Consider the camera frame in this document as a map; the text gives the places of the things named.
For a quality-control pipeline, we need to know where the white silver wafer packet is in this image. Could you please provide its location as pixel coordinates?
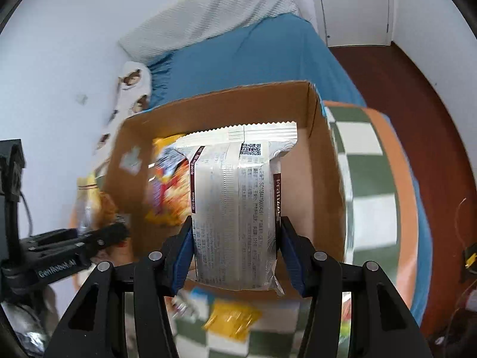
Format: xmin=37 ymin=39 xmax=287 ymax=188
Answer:
xmin=173 ymin=121 xmax=298 ymax=293

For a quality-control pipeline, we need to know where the clear yellow-topped bread bag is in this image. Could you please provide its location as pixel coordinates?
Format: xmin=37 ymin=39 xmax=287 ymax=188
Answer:
xmin=74 ymin=173 xmax=117 ymax=234

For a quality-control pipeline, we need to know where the yellow snack packet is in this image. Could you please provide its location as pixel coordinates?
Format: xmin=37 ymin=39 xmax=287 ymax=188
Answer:
xmin=203 ymin=299 xmax=262 ymax=342

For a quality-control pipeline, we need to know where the green white checkered cloth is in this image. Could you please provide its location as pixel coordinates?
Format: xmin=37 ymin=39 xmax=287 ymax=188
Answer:
xmin=173 ymin=98 xmax=432 ymax=357

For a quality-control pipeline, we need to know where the black yellow ramen noodle packet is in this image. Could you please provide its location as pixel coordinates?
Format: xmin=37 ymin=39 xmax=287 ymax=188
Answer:
xmin=145 ymin=134 xmax=191 ymax=227

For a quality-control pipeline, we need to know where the brown cardboard box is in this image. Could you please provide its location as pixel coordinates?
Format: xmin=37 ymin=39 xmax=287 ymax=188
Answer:
xmin=101 ymin=80 xmax=347 ymax=301

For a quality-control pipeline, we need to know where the white bear print pillow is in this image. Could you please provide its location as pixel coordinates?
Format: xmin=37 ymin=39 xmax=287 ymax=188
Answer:
xmin=93 ymin=61 xmax=151 ymax=168

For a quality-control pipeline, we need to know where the blue bed sheet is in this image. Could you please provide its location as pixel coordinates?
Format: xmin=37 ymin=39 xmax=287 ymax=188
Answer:
xmin=147 ymin=13 xmax=366 ymax=107

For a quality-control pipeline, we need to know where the white textured pillow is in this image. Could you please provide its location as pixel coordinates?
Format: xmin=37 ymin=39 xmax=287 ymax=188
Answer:
xmin=118 ymin=0 xmax=302 ymax=64

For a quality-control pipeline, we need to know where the white closet door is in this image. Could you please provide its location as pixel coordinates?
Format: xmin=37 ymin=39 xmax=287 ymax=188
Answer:
xmin=314 ymin=0 xmax=394 ymax=47

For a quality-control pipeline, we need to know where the black cable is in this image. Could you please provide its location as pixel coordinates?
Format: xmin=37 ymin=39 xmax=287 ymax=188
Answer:
xmin=18 ymin=190 xmax=35 ymax=239

